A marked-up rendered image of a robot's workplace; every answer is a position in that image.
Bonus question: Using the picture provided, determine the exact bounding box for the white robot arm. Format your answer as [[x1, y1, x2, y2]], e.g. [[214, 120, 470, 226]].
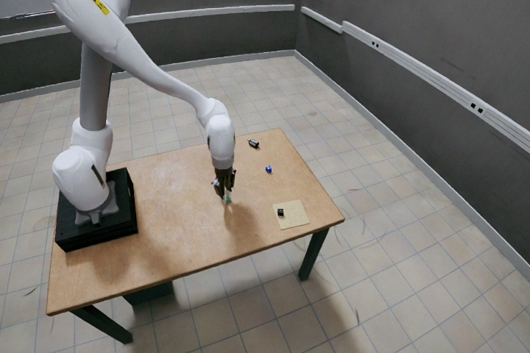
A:
[[50, 0, 236, 226]]

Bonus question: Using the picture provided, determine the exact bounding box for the beige square mat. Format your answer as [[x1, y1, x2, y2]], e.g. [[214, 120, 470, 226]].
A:
[[272, 199, 310, 230]]

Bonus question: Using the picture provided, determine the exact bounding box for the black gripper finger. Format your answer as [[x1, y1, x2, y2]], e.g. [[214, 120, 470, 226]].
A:
[[225, 168, 236, 200], [211, 178, 226, 204]]

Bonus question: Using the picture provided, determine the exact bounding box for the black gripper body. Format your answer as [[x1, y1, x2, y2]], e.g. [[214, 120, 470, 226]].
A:
[[214, 166, 233, 183]]

